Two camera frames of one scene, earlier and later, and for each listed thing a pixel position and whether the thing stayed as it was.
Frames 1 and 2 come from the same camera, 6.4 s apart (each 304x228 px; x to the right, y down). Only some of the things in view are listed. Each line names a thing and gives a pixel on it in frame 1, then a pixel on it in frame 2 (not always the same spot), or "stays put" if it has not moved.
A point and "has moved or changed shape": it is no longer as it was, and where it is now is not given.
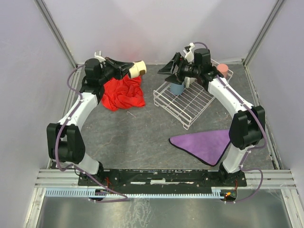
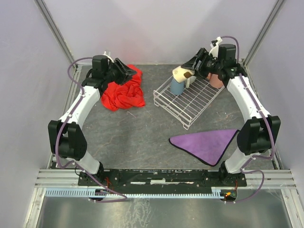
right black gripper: x=179 y=69 to x=202 y=63
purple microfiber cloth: x=207 y=147 stays put
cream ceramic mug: x=188 y=80 stays put
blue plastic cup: x=176 y=89 stays put
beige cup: x=139 y=68 has moved or changed shape
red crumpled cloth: x=124 y=93 stays put
